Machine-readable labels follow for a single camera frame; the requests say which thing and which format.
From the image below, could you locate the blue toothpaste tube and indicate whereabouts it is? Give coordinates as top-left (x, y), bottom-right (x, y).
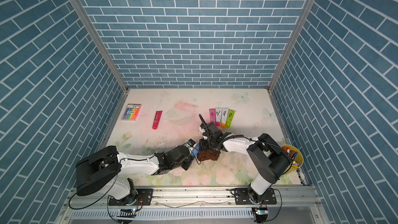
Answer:
top-left (190, 144), bottom-right (201, 157)

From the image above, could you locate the brown wiping cloth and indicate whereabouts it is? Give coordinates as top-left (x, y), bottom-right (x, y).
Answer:
top-left (197, 150), bottom-right (220, 162)

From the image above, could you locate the magenta toothpaste tube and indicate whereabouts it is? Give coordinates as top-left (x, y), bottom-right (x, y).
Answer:
top-left (209, 108), bottom-right (216, 124)

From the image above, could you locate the red toothpaste tube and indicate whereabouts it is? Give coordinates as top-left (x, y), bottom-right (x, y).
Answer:
top-left (152, 111), bottom-right (163, 130)

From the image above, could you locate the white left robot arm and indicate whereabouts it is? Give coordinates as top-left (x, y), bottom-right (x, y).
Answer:
top-left (76, 140), bottom-right (195, 200)

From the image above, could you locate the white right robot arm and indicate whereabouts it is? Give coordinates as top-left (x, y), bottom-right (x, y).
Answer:
top-left (197, 122), bottom-right (292, 202)

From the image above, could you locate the white pink-capped toothpaste tube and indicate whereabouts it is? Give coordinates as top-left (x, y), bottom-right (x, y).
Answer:
top-left (216, 107), bottom-right (222, 127)

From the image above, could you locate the white orange-capped toothpaste tube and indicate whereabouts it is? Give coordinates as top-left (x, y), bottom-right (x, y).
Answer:
top-left (221, 107), bottom-right (229, 128)

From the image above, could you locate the green toothpaste tube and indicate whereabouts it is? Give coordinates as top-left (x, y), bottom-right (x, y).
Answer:
top-left (226, 109), bottom-right (235, 128)

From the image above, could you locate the rainbow highlighter pen pack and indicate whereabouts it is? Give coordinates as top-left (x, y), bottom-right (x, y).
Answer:
top-left (121, 104), bottom-right (142, 121)

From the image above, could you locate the yellow cup of markers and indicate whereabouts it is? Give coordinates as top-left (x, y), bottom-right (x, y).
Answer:
top-left (282, 144), bottom-right (304, 170)

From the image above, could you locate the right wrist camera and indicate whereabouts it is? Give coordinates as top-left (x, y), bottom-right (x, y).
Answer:
top-left (200, 124), bottom-right (208, 139)

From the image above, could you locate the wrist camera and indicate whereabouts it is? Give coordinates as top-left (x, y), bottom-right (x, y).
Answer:
top-left (187, 139), bottom-right (196, 147)
top-left (200, 124), bottom-right (208, 139)

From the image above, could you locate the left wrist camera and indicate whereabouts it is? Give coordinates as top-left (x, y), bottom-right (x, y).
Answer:
top-left (187, 139), bottom-right (196, 147)

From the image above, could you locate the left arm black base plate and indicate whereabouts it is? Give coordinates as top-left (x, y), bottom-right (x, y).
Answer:
top-left (108, 188), bottom-right (153, 207)

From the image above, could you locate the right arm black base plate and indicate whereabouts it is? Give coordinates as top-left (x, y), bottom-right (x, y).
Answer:
top-left (230, 188), bottom-right (277, 205)

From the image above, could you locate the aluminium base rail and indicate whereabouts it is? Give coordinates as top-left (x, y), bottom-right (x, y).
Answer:
top-left (55, 186), bottom-right (329, 224)

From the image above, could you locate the aluminium left corner post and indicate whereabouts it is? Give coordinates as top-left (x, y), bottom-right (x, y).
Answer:
top-left (54, 0), bottom-right (129, 93)

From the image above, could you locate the aluminium corner post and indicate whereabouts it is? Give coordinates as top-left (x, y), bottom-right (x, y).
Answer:
top-left (268, 0), bottom-right (329, 93)
top-left (54, 0), bottom-right (129, 93)

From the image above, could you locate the aluminium right corner post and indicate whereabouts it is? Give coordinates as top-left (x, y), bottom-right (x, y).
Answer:
top-left (268, 0), bottom-right (329, 93)

